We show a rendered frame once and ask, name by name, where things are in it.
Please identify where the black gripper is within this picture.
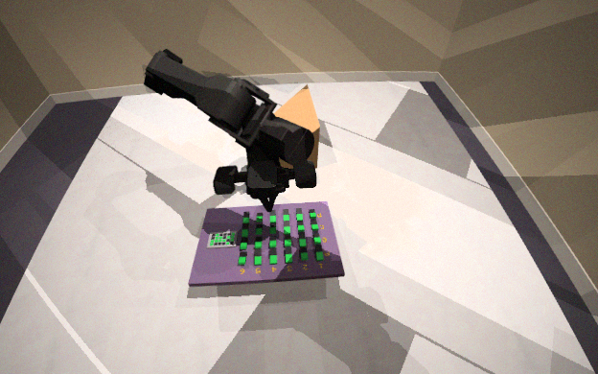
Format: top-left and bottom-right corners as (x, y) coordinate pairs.
(213, 148), (317, 212)

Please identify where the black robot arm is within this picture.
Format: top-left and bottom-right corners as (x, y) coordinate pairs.
(144, 49), (314, 199)

